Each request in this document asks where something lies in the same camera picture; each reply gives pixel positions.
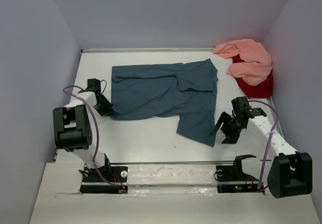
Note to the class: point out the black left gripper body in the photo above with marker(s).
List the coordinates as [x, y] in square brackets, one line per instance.
[102, 106]

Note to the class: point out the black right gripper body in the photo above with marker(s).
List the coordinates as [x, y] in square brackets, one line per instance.
[231, 126]

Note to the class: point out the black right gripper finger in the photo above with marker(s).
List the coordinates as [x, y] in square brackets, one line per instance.
[222, 122]
[231, 138]

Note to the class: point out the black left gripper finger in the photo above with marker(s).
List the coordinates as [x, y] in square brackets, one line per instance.
[110, 109]
[106, 113]

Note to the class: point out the teal blue t shirt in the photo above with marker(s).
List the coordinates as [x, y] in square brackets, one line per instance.
[188, 90]

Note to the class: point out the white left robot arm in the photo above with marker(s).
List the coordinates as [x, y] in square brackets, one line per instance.
[72, 128]

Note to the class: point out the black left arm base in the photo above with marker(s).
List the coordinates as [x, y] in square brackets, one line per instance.
[92, 183]

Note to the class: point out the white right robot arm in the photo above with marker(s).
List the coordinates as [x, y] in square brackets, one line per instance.
[283, 170]

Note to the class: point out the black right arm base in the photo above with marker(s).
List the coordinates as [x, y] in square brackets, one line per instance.
[232, 179]

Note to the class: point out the red t shirt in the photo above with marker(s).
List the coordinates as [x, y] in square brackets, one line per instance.
[256, 88]

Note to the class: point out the pink t shirt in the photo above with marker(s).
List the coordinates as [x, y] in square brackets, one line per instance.
[248, 49]

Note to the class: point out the metal right side rail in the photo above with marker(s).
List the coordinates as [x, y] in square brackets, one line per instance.
[275, 117]

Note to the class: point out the metal front table rail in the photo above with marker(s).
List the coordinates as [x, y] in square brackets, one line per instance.
[174, 163]

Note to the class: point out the metal table rail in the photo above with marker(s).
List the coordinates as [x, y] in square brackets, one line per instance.
[174, 163]
[125, 50]

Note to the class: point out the metal back table rail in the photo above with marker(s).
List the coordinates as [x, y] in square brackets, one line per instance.
[125, 50]

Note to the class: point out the metal left side rail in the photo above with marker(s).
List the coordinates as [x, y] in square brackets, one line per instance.
[55, 156]

